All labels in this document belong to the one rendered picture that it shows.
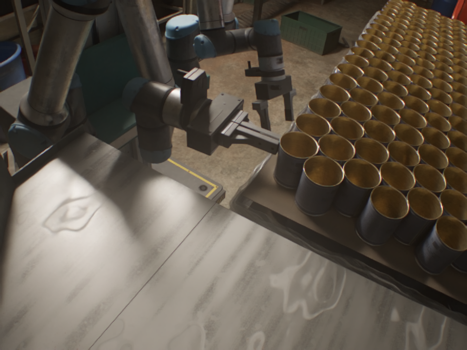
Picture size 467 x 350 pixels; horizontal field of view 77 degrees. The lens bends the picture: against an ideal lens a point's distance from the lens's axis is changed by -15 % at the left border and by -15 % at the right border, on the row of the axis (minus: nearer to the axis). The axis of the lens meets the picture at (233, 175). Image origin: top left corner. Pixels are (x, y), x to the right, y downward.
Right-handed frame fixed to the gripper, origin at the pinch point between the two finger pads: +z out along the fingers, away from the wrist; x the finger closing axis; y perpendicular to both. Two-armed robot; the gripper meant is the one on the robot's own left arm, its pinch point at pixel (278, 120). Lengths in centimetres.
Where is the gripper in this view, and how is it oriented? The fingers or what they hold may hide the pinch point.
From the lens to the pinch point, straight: 108.9
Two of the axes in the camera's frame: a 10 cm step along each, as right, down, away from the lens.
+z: 1.4, 9.0, 4.1
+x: 6.4, -4.0, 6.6
